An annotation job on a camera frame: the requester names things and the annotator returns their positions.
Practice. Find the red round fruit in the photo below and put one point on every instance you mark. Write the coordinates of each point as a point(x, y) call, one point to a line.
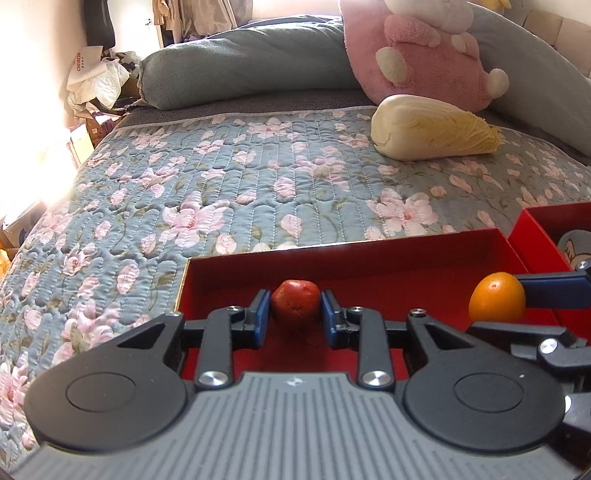
point(295, 304)

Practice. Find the floral curtain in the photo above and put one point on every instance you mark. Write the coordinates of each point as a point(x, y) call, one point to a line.
point(203, 18)

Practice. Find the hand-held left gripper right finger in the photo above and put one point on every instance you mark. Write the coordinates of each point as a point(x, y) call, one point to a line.
point(328, 318)

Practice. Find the beige padded headboard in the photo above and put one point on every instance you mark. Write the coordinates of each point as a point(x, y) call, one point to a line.
point(563, 41)

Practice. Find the orange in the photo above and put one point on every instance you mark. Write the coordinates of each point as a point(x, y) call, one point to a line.
point(496, 297)

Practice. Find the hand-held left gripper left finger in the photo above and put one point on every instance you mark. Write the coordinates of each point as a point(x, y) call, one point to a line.
point(263, 318)

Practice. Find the pink plush toy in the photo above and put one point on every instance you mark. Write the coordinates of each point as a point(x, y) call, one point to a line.
point(415, 50)

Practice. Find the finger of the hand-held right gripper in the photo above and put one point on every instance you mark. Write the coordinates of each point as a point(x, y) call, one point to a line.
point(551, 290)
point(531, 341)

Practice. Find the black hanging garment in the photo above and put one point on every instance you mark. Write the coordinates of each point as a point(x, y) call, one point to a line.
point(98, 23)

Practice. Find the grey cartoon printed item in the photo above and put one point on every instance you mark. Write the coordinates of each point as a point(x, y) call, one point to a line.
point(576, 247)

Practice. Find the napa cabbage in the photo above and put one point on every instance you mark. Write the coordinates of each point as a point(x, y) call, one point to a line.
point(429, 129)

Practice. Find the floral quilted bedspread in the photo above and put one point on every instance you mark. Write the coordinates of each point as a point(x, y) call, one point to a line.
point(231, 184)

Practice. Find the red gift box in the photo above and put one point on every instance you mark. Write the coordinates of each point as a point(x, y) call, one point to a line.
point(392, 272)

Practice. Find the grey-green pillow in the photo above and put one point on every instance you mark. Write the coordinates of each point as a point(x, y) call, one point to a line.
point(240, 64)
point(535, 78)

